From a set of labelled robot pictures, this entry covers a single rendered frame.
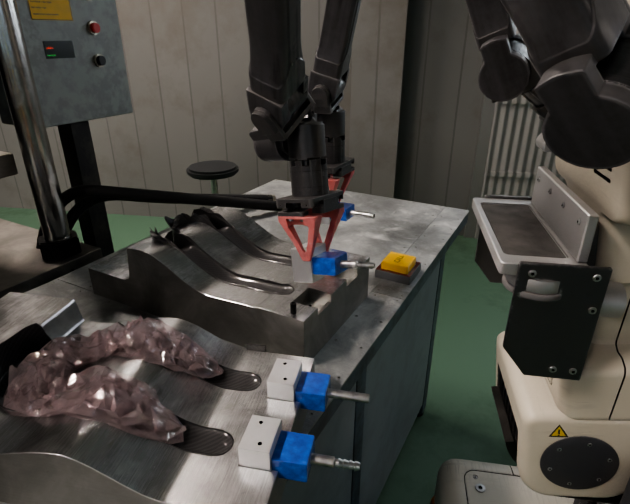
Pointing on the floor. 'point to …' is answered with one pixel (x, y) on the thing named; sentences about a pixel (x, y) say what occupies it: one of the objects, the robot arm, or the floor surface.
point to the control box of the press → (71, 84)
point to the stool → (216, 169)
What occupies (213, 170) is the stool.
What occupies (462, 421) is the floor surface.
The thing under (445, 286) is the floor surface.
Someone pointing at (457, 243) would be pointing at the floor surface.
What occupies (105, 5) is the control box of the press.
